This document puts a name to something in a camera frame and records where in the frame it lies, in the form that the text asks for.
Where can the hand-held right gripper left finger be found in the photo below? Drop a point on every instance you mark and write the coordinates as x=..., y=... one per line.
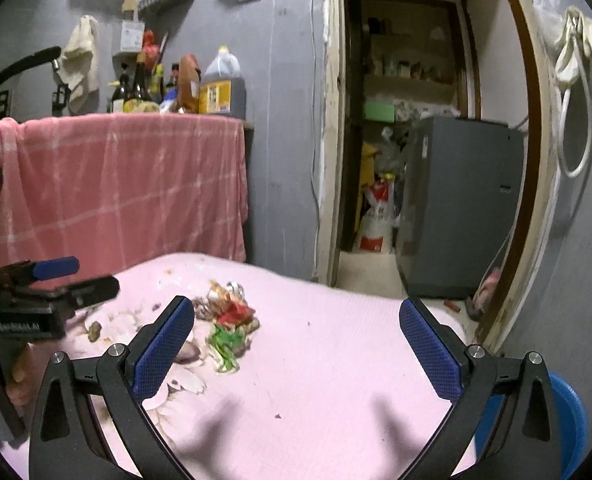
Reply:
x=165, y=347

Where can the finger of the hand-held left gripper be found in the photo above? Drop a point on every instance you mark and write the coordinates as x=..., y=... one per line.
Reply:
x=93, y=290
x=56, y=267

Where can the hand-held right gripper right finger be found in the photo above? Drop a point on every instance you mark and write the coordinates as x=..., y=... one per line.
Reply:
x=428, y=347

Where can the peanut shell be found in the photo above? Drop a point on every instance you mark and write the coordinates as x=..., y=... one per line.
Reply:
x=94, y=331

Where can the orange striped snack wrapper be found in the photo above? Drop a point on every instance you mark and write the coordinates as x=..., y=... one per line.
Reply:
x=226, y=294

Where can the blue plastic bucket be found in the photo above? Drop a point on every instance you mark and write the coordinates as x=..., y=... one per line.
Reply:
x=570, y=425

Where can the person's left hand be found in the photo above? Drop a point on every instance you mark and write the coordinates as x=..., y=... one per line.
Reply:
x=26, y=375

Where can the small red floor item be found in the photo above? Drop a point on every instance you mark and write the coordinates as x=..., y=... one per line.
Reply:
x=450, y=305

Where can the pink slipper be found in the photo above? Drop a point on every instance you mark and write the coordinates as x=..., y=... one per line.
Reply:
x=486, y=292

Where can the pink tablecloth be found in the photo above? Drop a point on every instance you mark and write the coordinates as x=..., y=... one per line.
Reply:
x=326, y=360

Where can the pink checked cloth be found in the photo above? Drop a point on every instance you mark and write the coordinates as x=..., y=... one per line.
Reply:
x=126, y=185

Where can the white red rice sack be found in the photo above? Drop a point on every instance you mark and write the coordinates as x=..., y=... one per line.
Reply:
x=375, y=220

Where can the grey washing machine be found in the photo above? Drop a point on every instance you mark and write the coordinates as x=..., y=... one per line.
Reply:
x=455, y=210

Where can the yellow packet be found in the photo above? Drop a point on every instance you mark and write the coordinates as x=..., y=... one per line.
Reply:
x=143, y=106

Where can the dark glass bottle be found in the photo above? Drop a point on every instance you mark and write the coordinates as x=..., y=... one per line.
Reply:
x=120, y=92
x=142, y=82

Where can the yellow bag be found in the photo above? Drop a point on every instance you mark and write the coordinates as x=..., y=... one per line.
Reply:
x=368, y=162

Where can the grey plastic bag bundle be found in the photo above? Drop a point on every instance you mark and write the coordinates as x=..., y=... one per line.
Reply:
x=393, y=155

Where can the beige rag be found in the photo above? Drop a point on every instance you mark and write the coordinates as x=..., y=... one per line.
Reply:
x=81, y=65

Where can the soy sauce bottle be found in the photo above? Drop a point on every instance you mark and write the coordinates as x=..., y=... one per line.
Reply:
x=173, y=80

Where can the brown red standing pouch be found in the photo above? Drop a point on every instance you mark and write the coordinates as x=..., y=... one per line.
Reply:
x=190, y=85

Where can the red plastic item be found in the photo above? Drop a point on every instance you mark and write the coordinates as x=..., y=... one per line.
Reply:
x=148, y=50

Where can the cooking oil jug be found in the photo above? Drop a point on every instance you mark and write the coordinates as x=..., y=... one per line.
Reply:
x=223, y=90

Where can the green box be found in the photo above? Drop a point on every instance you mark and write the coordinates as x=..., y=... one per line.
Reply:
x=379, y=111

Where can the dark wooden door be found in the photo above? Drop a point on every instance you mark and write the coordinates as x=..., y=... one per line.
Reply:
x=352, y=110

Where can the wooden shelf unit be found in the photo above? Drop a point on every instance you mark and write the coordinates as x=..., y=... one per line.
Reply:
x=410, y=80

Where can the wooden spatula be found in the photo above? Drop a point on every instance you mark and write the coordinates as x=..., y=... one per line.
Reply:
x=130, y=2

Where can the black wall bracket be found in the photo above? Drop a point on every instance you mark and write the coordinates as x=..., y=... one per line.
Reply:
x=61, y=97

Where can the wooden door frame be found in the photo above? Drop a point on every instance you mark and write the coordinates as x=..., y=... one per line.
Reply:
x=333, y=110

